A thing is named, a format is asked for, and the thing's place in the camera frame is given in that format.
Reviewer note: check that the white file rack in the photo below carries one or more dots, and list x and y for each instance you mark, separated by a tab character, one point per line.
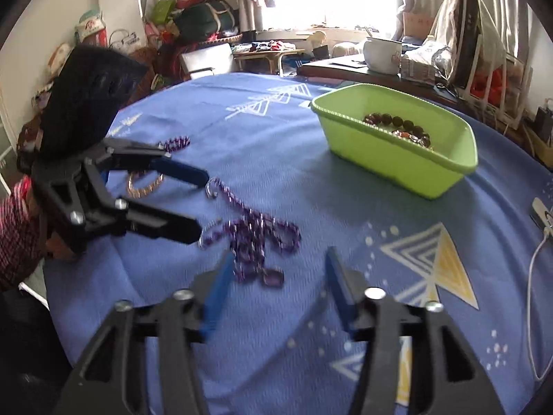
510	95

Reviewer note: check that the white-backed chair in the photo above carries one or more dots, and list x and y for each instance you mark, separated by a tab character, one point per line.
205	58

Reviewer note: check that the green bag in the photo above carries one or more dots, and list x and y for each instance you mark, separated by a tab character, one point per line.
162	11

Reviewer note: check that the person's left forearm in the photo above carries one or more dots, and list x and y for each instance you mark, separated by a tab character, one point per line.
19	242

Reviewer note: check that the green plastic basin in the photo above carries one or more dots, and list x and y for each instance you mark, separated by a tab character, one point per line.
380	160

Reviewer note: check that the cartoon tissue pack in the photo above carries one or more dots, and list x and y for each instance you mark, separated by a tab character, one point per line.
90	26

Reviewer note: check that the black power adapter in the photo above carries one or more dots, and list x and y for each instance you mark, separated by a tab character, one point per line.
543	123

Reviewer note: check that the black monitor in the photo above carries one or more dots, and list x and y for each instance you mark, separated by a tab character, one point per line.
468	30

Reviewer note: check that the small wooden table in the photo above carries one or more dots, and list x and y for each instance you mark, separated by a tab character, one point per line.
263	56

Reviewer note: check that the cardboard box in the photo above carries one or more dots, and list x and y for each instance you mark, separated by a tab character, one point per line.
417	24

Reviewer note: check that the silver plastic bag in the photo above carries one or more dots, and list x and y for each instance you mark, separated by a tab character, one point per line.
421	67

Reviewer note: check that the white charging device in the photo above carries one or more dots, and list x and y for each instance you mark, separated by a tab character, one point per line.
540	216

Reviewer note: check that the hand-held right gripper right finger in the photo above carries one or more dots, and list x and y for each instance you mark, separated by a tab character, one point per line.
341	289

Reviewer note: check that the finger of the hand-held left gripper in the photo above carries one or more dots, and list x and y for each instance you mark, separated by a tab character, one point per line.
173	224
181	173

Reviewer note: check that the dark wooden desk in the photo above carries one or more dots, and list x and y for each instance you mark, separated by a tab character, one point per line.
328	71

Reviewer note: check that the white enamel mug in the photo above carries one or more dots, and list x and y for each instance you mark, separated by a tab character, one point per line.
382	58

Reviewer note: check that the blue patterned tablecloth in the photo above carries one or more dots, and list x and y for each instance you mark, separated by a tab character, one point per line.
302	173

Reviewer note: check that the white plastic bag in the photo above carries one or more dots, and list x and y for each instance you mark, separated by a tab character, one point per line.
127	41

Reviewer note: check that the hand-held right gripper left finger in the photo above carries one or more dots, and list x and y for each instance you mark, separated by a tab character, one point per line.
216	298

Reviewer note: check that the dark duffel bag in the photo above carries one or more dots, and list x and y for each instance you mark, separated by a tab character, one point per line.
207	19

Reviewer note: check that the white cloth over monitor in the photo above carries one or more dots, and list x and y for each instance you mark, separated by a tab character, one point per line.
445	17

